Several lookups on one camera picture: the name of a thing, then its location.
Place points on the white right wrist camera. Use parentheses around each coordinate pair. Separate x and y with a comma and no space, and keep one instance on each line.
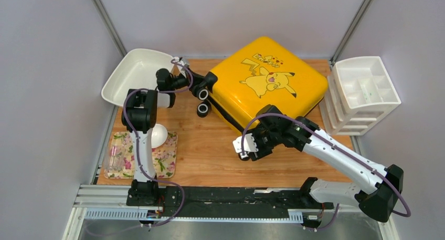
(246,144)

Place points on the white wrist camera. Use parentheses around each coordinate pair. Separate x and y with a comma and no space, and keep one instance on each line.
(246,144)
(182,64)

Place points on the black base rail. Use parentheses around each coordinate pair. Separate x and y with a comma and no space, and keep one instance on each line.
(228,202)

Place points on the white drawer organizer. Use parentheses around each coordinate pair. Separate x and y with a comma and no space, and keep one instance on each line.
(360,95)

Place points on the white rectangular basin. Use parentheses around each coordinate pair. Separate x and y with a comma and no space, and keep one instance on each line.
(136,70)

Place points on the yellow cartoon hard-shell suitcase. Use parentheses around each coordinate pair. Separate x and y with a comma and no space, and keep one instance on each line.
(259,74)

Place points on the clear glass cup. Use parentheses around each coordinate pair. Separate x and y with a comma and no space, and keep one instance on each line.
(114,161)

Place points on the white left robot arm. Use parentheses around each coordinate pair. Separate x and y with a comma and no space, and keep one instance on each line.
(139,116)

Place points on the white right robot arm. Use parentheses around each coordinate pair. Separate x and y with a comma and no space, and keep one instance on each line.
(373,188)

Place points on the white small bowl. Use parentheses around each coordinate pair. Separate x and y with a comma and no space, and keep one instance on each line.
(159,135)

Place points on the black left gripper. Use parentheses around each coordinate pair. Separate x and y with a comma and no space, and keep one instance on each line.
(195,80)

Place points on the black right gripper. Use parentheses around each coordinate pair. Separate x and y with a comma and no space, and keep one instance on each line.
(262,152)

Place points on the floral tray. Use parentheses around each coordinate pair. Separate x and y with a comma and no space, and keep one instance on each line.
(164,157)

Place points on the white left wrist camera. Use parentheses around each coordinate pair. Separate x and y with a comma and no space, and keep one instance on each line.
(182,64)

